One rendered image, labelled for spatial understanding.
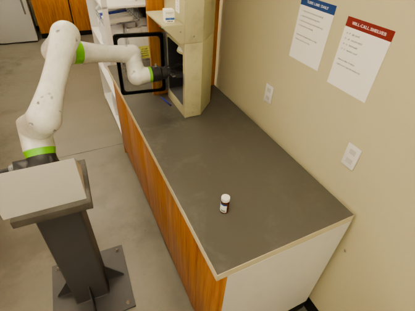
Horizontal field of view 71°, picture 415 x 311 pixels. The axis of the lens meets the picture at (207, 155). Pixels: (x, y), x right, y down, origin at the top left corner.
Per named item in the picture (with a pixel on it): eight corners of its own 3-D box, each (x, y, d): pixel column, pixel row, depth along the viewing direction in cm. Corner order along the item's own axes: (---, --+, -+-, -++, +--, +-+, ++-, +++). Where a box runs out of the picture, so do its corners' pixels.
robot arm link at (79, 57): (49, 57, 133) (41, 31, 133) (42, 68, 142) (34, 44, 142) (88, 58, 145) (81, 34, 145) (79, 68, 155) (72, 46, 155)
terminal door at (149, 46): (165, 91, 205) (163, 31, 180) (121, 95, 197) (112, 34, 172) (165, 90, 206) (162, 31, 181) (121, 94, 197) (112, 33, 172)
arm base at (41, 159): (-12, 179, 117) (-15, 165, 117) (5, 180, 132) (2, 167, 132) (57, 164, 123) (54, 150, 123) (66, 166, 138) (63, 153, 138)
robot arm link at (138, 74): (128, 88, 176) (131, 84, 166) (123, 68, 175) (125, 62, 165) (151, 85, 181) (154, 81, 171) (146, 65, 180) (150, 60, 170)
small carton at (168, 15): (171, 20, 158) (171, 7, 154) (174, 22, 154) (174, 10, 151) (163, 20, 156) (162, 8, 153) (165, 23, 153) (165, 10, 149)
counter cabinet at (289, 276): (183, 137, 331) (183, 60, 274) (302, 307, 190) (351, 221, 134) (125, 151, 307) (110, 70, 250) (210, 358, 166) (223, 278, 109)
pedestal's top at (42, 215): (13, 229, 122) (9, 223, 119) (18, 179, 144) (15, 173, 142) (93, 208, 132) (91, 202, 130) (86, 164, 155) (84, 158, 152)
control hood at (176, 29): (165, 27, 180) (163, 9, 174) (184, 44, 158) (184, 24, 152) (146, 28, 176) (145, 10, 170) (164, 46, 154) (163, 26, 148)
